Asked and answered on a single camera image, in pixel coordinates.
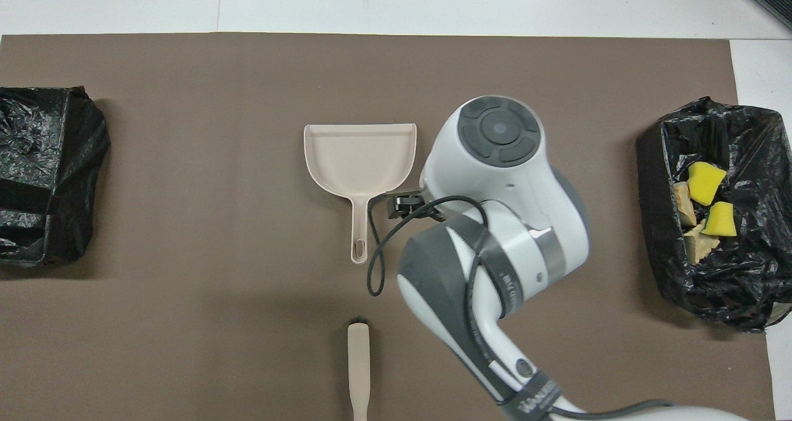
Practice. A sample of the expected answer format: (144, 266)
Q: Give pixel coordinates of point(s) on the black trash bag bin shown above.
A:
(43, 173)
(730, 285)

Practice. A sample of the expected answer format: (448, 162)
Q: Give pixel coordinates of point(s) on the torn bread piece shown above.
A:
(683, 204)
(699, 243)

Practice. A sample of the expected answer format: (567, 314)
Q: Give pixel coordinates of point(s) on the beige hand brush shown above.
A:
(359, 365)

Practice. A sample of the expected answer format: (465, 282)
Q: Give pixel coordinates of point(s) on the beige plastic dustpan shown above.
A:
(359, 161)

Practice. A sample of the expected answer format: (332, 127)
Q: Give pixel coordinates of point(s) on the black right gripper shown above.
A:
(411, 205)

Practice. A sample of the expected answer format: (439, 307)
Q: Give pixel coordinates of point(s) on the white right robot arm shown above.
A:
(495, 179)

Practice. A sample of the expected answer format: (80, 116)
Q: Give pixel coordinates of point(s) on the yellow sponge piece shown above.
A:
(706, 182)
(721, 221)

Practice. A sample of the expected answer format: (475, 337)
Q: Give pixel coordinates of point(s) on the brown table mat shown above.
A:
(185, 161)

